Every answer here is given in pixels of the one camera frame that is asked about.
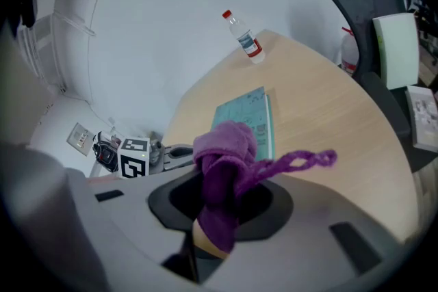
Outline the black strapped device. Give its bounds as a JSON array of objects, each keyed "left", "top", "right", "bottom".
[{"left": 92, "top": 131, "right": 121, "bottom": 174}]

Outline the large clear plastic jug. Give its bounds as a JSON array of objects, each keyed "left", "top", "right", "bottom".
[{"left": 339, "top": 26, "right": 361, "bottom": 79}]

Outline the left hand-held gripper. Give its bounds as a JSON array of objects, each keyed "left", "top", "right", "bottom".
[{"left": 117, "top": 131, "right": 196, "bottom": 180}]

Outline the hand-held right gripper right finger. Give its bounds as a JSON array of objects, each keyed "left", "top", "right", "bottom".
[{"left": 201, "top": 173, "right": 404, "bottom": 292}]

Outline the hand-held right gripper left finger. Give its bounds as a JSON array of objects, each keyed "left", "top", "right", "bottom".
[{"left": 73, "top": 169, "right": 203, "bottom": 292}]

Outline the teal book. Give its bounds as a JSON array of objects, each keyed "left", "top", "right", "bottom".
[{"left": 210, "top": 85, "right": 276, "bottom": 162}]

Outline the clear red-capped water bottle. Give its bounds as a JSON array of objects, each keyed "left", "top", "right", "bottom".
[{"left": 222, "top": 9, "right": 267, "bottom": 65}]

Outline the white wall socket panel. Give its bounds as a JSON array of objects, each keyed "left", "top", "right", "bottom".
[{"left": 65, "top": 122, "right": 96, "bottom": 157}]

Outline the purple cloth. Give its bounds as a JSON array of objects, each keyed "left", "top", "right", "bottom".
[{"left": 192, "top": 119, "right": 339, "bottom": 254}]

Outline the white cardboard box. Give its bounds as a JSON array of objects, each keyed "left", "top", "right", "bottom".
[{"left": 372, "top": 12, "right": 421, "bottom": 90}]

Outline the white air conditioner unit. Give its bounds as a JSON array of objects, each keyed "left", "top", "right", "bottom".
[{"left": 15, "top": 10, "right": 66, "bottom": 94}]

